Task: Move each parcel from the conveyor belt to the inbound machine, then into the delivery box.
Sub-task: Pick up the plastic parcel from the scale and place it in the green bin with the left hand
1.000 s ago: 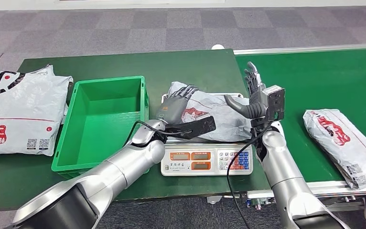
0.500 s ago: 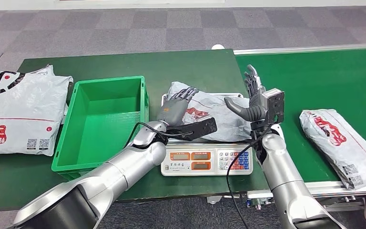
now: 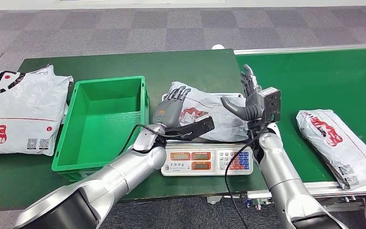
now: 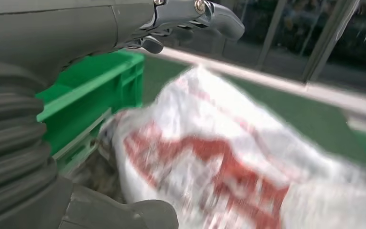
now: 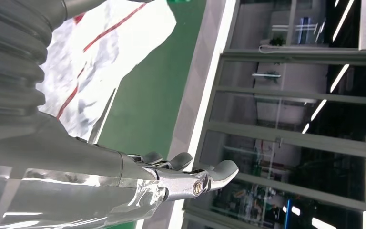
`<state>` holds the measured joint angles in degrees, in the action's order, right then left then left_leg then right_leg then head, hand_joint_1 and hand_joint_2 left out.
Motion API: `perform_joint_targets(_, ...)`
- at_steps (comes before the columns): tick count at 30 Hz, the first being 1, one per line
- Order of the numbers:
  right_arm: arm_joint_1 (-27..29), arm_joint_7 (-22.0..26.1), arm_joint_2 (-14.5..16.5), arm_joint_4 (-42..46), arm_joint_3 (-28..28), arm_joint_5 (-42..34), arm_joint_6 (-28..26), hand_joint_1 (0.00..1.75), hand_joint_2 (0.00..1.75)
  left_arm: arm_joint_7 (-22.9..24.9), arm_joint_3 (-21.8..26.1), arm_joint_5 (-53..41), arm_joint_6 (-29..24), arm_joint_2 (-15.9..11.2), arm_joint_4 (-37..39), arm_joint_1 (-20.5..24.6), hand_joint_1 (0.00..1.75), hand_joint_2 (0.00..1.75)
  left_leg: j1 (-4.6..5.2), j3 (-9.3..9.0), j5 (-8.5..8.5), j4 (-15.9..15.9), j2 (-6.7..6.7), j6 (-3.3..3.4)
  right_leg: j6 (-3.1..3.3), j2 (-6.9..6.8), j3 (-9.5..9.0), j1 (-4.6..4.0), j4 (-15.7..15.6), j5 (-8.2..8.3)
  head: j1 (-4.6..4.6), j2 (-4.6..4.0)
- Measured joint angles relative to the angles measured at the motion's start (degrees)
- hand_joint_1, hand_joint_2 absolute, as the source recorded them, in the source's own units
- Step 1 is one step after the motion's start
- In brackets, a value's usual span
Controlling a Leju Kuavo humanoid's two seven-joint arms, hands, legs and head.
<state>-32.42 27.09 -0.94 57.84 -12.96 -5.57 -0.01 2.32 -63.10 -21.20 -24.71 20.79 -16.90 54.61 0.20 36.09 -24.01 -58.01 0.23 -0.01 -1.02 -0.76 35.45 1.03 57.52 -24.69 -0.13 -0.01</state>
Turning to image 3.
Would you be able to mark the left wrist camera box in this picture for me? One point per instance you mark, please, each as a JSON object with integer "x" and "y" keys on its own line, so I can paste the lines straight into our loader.
{"x": 198, "y": 126}

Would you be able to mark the large flat white mailer bag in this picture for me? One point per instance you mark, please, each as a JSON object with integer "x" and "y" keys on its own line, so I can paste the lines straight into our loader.
{"x": 22, "y": 107}

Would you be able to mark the conveyor connector box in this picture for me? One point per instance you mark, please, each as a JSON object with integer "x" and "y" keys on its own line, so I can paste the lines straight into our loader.
{"x": 258, "y": 202}

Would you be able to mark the grey parcel bag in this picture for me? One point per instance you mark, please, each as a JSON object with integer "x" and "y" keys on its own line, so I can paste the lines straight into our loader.
{"x": 224, "y": 124}

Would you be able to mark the white table foot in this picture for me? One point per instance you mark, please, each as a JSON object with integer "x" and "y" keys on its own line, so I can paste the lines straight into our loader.
{"x": 214, "y": 199}

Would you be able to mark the long grey parcel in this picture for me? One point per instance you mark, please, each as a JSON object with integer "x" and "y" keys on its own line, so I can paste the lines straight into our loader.
{"x": 337, "y": 145}

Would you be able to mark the green plastic crate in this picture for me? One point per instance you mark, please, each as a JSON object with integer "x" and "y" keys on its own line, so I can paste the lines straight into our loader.
{"x": 104, "y": 126}

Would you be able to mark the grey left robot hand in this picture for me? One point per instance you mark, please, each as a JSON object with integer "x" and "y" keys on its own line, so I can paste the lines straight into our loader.
{"x": 168, "y": 112}

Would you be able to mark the white electronic scale, steel tray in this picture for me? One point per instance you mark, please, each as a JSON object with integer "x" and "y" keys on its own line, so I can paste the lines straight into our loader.
{"x": 202, "y": 162}

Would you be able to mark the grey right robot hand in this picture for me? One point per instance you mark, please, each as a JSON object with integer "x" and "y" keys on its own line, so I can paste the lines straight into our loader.
{"x": 254, "y": 109}

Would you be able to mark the white round cap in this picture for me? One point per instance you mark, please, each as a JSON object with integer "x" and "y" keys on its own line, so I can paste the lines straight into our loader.
{"x": 217, "y": 47}

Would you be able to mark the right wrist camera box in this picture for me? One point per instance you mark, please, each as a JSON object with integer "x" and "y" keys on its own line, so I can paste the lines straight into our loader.
{"x": 271, "y": 104}

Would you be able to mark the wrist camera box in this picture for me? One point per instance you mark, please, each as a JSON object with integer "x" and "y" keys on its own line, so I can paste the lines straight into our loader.
{"x": 198, "y": 126}
{"x": 271, "y": 104}

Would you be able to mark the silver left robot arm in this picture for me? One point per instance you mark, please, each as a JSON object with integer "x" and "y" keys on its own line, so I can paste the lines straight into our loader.
{"x": 113, "y": 180}

